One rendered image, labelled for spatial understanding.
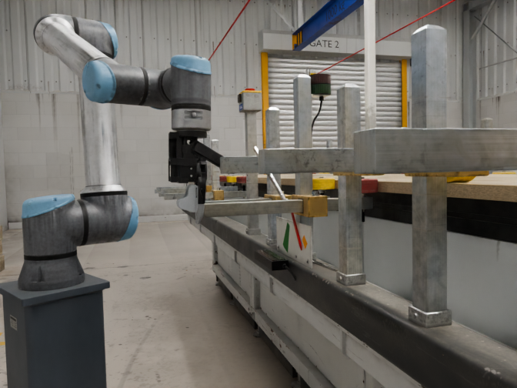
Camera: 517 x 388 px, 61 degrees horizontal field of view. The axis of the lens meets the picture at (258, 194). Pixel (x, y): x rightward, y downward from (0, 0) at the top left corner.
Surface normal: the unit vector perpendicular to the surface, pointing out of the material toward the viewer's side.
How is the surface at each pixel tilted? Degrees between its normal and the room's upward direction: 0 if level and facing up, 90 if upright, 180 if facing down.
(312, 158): 90
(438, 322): 90
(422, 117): 90
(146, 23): 90
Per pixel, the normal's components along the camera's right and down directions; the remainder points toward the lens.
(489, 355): -0.03, -1.00
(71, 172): 0.27, 0.04
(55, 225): 0.55, 0.03
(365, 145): -0.96, 0.04
